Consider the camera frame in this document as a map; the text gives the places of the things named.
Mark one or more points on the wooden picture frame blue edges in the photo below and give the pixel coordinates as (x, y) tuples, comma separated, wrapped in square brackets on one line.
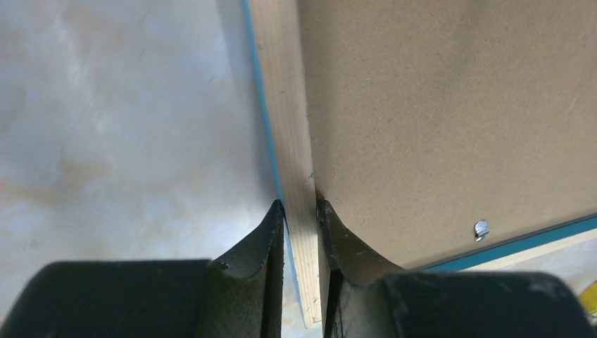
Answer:
[(287, 116)]

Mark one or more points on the yellow owl toy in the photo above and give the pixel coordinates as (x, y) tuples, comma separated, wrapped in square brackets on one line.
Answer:
[(588, 300)]

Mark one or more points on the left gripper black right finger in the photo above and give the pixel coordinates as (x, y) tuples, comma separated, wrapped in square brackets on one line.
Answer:
[(369, 296)]

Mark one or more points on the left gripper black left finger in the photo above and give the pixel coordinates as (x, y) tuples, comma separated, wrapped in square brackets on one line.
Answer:
[(238, 294)]

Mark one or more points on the brown cardboard backing board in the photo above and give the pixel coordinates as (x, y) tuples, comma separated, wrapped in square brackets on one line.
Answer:
[(443, 116)]

